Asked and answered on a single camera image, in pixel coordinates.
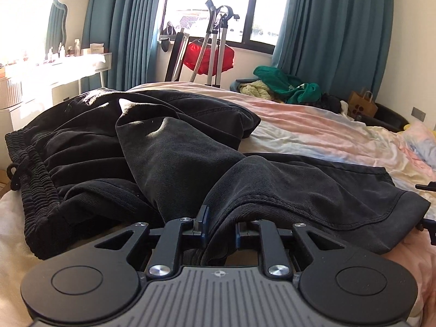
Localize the red bag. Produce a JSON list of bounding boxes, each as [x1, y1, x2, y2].
[[183, 39, 235, 75]]

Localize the cream knitted cloth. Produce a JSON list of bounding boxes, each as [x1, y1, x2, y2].
[[238, 79, 275, 101]]

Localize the black tub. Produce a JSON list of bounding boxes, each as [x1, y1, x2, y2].
[[374, 104, 409, 132]]

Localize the white ribbed storage box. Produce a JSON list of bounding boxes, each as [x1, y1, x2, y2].
[[0, 76, 23, 108]]

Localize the brown paper bag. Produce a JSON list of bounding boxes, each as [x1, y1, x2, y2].
[[347, 90, 379, 118]]

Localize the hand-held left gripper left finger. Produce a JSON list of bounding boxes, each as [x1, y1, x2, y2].
[[93, 205, 210, 279]]

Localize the pastel printed quilt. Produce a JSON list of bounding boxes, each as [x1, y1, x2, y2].
[[395, 121, 436, 169]]

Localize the dark hanging cloth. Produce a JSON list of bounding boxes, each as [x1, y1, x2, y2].
[[159, 20, 176, 52]]

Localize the silver metal pole stand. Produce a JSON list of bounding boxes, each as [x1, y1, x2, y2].
[[204, 4, 241, 87]]

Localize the green cloth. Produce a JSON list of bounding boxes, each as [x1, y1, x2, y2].
[[254, 65, 322, 104]]

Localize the window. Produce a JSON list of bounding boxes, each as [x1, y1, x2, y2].
[[158, 0, 293, 55]]

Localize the white framed mirror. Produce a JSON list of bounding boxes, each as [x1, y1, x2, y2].
[[46, 0, 68, 57]]

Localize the black pants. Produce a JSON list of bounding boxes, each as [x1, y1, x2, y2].
[[5, 88, 431, 261]]

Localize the beige patterned pole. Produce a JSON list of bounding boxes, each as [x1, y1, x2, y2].
[[189, 0, 219, 83]]

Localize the pink pastel bed sheet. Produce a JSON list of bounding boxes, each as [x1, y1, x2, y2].
[[0, 82, 436, 327]]

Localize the dark clothes pile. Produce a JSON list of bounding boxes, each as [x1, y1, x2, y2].
[[319, 93, 345, 114]]

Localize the teal curtain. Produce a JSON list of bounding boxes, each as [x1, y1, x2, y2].
[[271, 0, 397, 104], [81, 0, 172, 92]]

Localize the white dressing table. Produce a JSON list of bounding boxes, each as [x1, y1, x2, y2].
[[0, 53, 113, 133]]

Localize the row of cosmetic bottles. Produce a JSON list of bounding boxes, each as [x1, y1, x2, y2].
[[0, 38, 82, 68]]

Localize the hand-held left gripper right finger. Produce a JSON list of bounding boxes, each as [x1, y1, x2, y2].
[[235, 220, 345, 277]]

